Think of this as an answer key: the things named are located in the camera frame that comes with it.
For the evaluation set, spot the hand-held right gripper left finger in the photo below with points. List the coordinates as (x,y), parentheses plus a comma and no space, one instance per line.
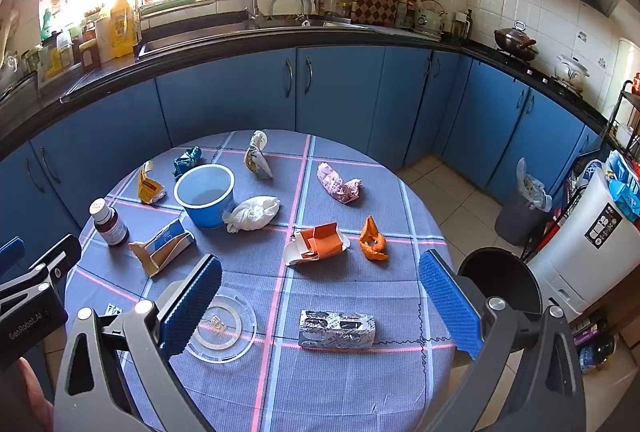
(192,307)

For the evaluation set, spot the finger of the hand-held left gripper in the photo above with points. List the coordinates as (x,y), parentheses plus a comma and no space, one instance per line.
(11,253)
(60,257)

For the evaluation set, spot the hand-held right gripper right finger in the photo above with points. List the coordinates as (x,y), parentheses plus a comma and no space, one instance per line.
(450,307)

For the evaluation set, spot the brown medicine bottle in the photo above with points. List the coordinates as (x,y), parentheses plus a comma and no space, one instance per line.
(112,227)

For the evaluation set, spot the black round trash bin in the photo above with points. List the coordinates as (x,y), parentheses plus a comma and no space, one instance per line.
(500,272)

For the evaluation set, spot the torn blue cardboard box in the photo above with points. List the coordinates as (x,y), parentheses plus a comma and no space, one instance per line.
(165,247)

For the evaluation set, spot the blue paper cup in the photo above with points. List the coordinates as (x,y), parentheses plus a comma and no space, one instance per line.
(207,212)

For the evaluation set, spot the yellow wrapper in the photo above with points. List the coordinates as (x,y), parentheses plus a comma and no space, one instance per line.
(148,189)

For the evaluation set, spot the teal wrapper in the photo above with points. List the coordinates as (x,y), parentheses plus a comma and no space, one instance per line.
(186,161)

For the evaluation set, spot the pink white wrapper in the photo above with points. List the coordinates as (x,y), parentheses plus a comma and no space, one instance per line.
(337,184)

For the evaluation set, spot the person's left hand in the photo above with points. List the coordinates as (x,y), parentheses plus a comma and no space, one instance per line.
(37,407)

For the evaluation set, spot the clear plastic lid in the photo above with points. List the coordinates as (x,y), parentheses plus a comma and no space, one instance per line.
(230,317)

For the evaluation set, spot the orange peel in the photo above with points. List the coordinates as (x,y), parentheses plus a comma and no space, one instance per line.
(372,244)

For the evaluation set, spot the grey waste basket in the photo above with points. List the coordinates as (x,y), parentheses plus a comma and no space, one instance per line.
(515,227)

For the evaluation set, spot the crumpled white tissue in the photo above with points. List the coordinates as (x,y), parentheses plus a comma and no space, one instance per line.
(252,212)

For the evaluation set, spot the black white printed paper wrap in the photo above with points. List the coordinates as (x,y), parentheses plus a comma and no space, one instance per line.
(335,329)

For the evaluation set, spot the orange white carton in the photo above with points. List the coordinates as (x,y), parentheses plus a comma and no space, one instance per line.
(325,244)

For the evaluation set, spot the clear plastic bin bag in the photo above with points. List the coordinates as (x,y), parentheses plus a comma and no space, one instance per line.
(532,192)

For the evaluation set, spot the purple bottle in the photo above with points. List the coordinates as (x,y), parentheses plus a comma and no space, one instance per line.
(590,331)

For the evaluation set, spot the dark blue bottle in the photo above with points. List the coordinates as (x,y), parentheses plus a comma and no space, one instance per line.
(597,354)

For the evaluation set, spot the crumpled white yellow packet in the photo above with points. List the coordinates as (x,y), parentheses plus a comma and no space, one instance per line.
(257,157)

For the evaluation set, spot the cyan tissue pack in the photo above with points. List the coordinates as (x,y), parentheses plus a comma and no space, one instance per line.
(627,202)

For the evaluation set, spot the dark blue tissue pack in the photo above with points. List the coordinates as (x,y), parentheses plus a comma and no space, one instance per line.
(620,165)

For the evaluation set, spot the blue base cabinets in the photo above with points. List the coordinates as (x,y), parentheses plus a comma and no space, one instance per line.
(340,97)

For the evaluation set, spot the yellow detergent bottle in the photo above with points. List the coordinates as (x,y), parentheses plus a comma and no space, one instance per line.
(122,27)

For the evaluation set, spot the black gas stove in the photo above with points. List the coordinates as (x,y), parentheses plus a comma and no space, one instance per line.
(540,75)

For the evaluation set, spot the black metal shelf rack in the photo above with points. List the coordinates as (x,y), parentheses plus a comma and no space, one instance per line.
(617,112)

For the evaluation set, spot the black kitchen countertop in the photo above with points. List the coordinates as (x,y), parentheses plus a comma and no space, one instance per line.
(225,50)

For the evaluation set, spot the white clay pot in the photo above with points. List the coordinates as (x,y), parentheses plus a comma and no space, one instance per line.
(572,70)

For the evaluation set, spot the steel kitchen sink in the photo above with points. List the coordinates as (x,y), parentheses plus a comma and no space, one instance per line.
(210,35)

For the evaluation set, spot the dark wok with lid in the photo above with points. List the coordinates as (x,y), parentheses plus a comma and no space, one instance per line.
(515,40)

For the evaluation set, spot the glass oil bottle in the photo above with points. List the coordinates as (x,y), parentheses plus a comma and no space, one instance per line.
(462,25)

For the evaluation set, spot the pale green kettle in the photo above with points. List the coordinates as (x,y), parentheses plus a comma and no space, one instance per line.
(429,17)

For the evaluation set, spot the glass spice jars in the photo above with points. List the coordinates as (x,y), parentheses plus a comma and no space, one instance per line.
(405,12)

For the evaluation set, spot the red black folded frame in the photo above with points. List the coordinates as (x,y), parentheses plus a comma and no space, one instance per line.
(567,212)

